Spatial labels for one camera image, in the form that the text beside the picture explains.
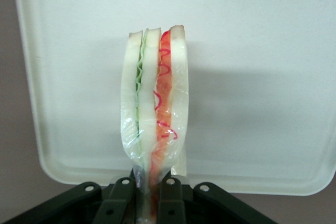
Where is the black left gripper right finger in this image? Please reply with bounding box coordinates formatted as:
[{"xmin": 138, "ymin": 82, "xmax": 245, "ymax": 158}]
[{"xmin": 156, "ymin": 176, "xmax": 279, "ymax": 224}]

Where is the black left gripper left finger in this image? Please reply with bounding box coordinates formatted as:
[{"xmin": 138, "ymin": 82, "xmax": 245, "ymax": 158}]
[{"xmin": 2, "ymin": 176, "xmax": 138, "ymax": 224}]

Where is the triangle sandwich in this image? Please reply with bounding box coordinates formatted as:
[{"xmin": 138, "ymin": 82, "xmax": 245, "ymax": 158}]
[{"xmin": 119, "ymin": 24, "xmax": 191, "ymax": 224}]

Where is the beige rectangular tray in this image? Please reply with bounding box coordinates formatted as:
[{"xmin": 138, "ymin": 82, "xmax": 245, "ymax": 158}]
[{"xmin": 11, "ymin": 0, "xmax": 336, "ymax": 197}]

